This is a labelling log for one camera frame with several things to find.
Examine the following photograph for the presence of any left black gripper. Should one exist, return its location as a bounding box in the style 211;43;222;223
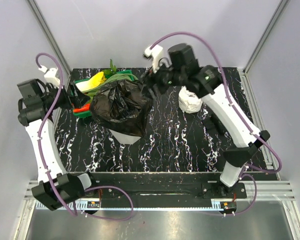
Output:
41;81;90;110

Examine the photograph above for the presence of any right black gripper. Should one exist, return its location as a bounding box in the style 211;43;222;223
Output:
139;57;185;103

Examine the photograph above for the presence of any white translucent trash bin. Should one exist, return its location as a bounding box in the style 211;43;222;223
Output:
109;129;141;145

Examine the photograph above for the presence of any black trash bag roll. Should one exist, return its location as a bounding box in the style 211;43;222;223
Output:
202;113;224;134

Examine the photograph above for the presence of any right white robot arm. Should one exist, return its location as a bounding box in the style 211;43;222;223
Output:
142;43;270;198

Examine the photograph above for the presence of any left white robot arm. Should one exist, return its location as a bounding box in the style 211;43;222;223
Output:
17;79;99;214

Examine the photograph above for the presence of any orange toy carrot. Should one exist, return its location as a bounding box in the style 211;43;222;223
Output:
73;103;90;113

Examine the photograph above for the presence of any white toy radish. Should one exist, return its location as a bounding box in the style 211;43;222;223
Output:
75;79;96;93

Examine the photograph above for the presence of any green plastic basket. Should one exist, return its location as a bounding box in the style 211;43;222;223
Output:
73;69;133;119

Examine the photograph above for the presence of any yellow toy vegetable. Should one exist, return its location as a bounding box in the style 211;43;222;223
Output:
87;71;107;89

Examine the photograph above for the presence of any green coiled bean bundle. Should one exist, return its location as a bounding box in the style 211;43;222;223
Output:
84;73;138;97

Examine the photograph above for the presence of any green leafy toy plant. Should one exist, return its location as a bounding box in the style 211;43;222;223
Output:
103;59;117;77

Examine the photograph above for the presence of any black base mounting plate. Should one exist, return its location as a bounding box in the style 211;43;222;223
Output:
92;172;247;200

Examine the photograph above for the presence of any left aluminium frame post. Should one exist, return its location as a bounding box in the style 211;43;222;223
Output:
25;0;72;76

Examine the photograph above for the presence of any aluminium frame post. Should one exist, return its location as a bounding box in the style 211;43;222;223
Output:
242;0;290;74
25;0;72;76

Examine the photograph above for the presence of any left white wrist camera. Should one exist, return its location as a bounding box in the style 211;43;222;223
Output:
38;66;60;87

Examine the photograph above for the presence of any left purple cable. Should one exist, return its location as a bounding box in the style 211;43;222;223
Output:
35;52;135;221

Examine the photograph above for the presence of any purple cable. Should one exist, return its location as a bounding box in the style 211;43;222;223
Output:
35;52;135;221
149;31;283;216

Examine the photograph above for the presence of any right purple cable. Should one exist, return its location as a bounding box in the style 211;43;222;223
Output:
149;31;283;216

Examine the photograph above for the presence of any white slotted cable duct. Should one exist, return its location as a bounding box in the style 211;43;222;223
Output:
36;198;237;210

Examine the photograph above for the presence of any right aluminium frame post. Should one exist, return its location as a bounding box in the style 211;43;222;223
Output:
242;0;290;74

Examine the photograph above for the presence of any aluminium front rail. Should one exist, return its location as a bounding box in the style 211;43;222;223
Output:
24;180;295;201

